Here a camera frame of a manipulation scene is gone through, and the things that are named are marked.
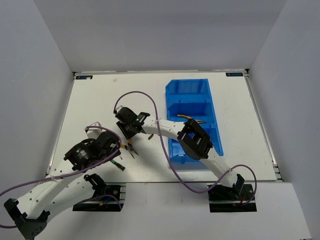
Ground yellow-handled pliers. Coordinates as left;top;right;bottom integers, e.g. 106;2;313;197
176;114;207;125
120;139;139;159

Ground black green-ringed screwdriver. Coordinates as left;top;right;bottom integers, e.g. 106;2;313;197
110;160;126;172

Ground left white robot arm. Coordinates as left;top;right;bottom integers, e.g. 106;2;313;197
4;131;121;240

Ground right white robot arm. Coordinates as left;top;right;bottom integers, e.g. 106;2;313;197
113;106;245;200

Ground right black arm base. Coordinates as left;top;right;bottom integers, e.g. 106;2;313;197
208;184;257;213

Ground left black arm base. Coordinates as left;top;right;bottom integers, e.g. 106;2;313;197
72;183;126;212

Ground left dark corner label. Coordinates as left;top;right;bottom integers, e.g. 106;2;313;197
75;75;93;80

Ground dark corner label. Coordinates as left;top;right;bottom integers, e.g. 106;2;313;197
75;75;93;80
225;72;244;77

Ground blue three-compartment bin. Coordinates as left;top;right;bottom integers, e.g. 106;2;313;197
165;78;224;156

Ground right dark corner label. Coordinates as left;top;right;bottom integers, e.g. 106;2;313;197
225;72;244;77

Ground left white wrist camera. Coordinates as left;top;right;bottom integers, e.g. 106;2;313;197
84;121;103;139

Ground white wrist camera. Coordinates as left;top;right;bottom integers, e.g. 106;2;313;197
113;105;123;115
84;121;103;139

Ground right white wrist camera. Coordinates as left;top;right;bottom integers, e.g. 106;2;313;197
113;105;123;115

